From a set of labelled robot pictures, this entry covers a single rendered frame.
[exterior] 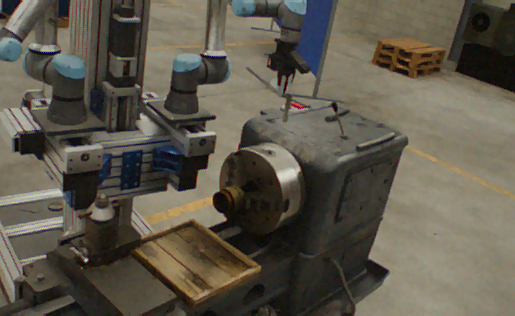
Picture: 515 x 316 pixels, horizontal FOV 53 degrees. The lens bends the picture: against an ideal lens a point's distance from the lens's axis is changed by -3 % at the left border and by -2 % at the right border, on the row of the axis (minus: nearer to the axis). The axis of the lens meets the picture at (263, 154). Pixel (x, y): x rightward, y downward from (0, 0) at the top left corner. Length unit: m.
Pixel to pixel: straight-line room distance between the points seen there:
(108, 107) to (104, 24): 0.33
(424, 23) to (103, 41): 10.76
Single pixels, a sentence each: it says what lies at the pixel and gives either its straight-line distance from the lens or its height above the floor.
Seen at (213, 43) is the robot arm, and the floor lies 1.45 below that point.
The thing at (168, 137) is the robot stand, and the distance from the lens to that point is 2.24.
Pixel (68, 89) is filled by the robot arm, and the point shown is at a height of 1.29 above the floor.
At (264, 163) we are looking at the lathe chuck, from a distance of 1.79.
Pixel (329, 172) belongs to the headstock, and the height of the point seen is 1.21.
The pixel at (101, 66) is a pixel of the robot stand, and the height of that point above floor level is 1.32.
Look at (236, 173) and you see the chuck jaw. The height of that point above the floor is 1.15.
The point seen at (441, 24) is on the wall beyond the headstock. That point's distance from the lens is 12.36.
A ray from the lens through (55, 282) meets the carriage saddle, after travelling 1.67.
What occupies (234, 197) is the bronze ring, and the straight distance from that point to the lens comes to 1.76.
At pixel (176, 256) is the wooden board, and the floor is 0.89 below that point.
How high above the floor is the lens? 1.96
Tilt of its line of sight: 24 degrees down
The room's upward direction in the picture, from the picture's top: 11 degrees clockwise
